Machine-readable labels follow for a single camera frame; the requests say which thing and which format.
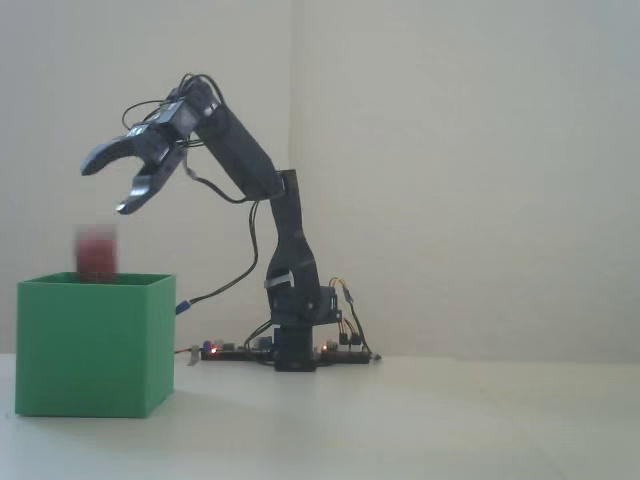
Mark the black cable with blue connector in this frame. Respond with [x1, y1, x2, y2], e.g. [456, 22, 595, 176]
[174, 197, 261, 317]

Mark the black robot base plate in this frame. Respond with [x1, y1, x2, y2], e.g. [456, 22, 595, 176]
[199, 347, 375, 366]

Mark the coloured jumper wire bundle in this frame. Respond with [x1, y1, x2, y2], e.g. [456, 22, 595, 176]
[328, 276, 374, 359]

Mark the red rectangular block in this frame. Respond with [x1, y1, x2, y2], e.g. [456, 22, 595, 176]
[73, 224, 121, 284]

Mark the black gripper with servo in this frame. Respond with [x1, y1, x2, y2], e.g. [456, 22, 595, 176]
[81, 121, 184, 216]

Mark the blue circuit board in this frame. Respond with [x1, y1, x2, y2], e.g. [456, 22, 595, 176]
[201, 337, 275, 354]

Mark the green square plastic bin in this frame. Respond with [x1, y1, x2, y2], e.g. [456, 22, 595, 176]
[14, 271, 177, 419]

